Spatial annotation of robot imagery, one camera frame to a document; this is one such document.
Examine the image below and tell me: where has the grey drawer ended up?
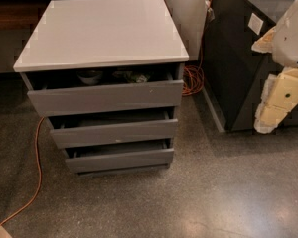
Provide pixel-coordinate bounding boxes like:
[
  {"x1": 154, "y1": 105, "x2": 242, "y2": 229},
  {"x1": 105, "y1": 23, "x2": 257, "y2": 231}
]
[
  {"x1": 21, "y1": 63, "x2": 184, "y2": 117},
  {"x1": 50, "y1": 108, "x2": 178, "y2": 149},
  {"x1": 66, "y1": 139, "x2": 174, "y2": 174}
]

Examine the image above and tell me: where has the grey middle drawer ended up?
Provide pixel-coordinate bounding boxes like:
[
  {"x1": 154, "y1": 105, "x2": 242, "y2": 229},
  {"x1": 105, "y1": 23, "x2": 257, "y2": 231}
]
[{"x1": 50, "y1": 108, "x2": 178, "y2": 149}]

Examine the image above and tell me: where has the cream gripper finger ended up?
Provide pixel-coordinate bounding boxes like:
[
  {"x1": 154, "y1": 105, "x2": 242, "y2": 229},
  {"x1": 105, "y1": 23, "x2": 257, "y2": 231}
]
[
  {"x1": 251, "y1": 27, "x2": 275, "y2": 54},
  {"x1": 254, "y1": 67, "x2": 298, "y2": 134}
]

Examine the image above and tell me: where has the grey bottom drawer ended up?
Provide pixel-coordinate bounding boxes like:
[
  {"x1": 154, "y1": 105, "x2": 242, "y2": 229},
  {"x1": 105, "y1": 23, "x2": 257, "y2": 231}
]
[{"x1": 66, "y1": 139, "x2": 174, "y2": 174}]

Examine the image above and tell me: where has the grey top drawer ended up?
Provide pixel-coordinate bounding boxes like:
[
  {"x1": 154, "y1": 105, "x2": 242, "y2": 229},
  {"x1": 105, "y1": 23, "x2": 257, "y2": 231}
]
[{"x1": 21, "y1": 63, "x2": 184, "y2": 117}]

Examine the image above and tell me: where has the dark grey trash cabinet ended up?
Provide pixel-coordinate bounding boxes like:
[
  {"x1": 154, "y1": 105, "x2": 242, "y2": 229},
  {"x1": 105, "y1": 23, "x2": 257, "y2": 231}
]
[{"x1": 202, "y1": 0, "x2": 298, "y2": 131}]

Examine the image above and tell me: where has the white wall outlet plate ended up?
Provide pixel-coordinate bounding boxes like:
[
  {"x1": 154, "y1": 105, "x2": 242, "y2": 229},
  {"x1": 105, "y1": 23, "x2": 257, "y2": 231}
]
[{"x1": 248, "y1": 13, "x2": 263, "y2": 35}]

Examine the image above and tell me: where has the grey drawer cabinet white top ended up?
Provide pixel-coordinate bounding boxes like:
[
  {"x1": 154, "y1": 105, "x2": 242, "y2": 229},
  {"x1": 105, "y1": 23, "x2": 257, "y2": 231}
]
[{"x1": 14, "y1": 0, "x2": 189, "y2": 175}]

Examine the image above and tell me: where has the orange extension cable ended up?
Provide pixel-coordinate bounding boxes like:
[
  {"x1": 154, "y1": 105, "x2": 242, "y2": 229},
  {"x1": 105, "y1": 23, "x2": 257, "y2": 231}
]
[{"x1": 0, "y1": 0, "x2": 223, "y2": 236}]

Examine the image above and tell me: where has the green rice chip bag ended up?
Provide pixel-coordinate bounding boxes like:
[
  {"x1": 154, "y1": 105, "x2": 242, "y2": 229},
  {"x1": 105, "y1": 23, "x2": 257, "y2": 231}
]
[{"x1": 112, "y1": 71, "x2": 151, "y2": 83}]

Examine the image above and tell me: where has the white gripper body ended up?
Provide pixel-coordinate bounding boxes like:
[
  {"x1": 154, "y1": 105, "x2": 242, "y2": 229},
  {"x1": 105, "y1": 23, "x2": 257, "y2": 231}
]
[{"x1": 272, "y1": 0, "x2": 298, "y2": 68}]

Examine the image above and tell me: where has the grey ceramic bowl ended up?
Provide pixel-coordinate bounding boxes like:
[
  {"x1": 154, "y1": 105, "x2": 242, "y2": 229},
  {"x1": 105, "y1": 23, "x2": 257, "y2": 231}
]
[{"x1": 76, "y1": 70, "x2": 103, "y2": 85}]

